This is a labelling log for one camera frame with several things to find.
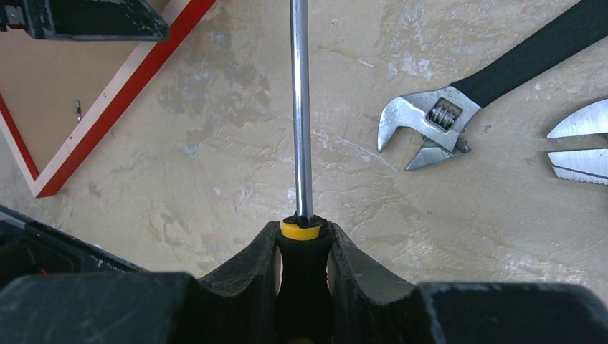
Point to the black handle adjustable wrench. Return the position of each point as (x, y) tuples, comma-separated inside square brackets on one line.
[(441, 116)]

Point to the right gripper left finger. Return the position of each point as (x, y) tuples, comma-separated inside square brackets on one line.
[(235, 303)]

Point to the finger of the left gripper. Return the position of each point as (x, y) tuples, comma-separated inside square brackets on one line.
[(85, 21)]

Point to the red handle adjustable wrench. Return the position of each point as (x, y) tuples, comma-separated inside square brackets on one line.
[(586, 131)]

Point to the red picture frame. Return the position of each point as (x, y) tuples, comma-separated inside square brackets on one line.
[(60, 98)]

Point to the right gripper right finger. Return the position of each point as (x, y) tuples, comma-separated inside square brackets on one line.
[(374, 305)]

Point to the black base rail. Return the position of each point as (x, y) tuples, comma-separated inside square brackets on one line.
[(31, 247)]

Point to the black yellow screwdriver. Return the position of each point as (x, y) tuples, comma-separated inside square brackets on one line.
[(303, 309)]

